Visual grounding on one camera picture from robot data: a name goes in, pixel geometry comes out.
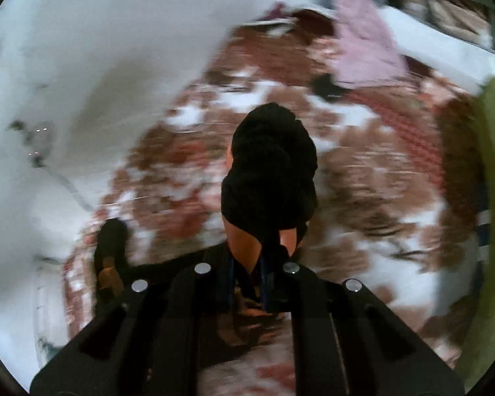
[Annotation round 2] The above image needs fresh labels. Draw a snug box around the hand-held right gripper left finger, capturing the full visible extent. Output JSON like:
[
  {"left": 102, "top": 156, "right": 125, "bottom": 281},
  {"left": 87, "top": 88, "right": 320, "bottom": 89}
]
[{"left": 30, "top": 255, "right": 237, "bottom": 396}]

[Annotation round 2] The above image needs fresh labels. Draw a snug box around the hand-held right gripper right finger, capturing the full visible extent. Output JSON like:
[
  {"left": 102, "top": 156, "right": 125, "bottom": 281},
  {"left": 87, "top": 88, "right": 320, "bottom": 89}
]
[{"left": 259, "top": 251, "right": 465, "bottom": 396}]

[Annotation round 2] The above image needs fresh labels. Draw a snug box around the black orange patterned garment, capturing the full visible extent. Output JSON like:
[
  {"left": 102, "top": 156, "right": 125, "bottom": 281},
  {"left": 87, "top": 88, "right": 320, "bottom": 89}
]
[{"left": 94, "top": 102, "right": 319, "bottom": 366}]

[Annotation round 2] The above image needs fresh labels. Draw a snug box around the floral brown blanket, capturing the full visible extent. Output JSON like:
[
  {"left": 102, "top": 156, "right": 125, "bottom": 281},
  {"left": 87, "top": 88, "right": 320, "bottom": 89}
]
[{"left": 62, "top": 4, "right": 495, "bottom": 396}]

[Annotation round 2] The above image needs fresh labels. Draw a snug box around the small black object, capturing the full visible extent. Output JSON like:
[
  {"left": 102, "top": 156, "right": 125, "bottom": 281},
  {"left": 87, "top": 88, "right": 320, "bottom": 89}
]
[{"left": 313, "top": 74, "right": 349, "bottom": 100}]

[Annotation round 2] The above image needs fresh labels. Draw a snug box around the blue white striped cloth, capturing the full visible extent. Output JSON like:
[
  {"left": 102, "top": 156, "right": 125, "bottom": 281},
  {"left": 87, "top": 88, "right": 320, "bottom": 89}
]
[{"left": 475, "top": 183, "right": 492, "bottom": 267}]

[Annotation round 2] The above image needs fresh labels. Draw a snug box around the green cloth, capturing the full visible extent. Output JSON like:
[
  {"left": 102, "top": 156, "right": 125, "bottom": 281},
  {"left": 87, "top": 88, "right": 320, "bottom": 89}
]
[{"left": 454, "top": 78, "right": 495, "bottom": 390}]

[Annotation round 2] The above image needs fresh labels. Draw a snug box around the pink cloth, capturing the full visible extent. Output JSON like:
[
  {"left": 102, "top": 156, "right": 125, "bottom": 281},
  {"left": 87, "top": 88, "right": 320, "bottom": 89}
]
[{"left": 333, "top": 0, "right": 410, "bottom": 88}]

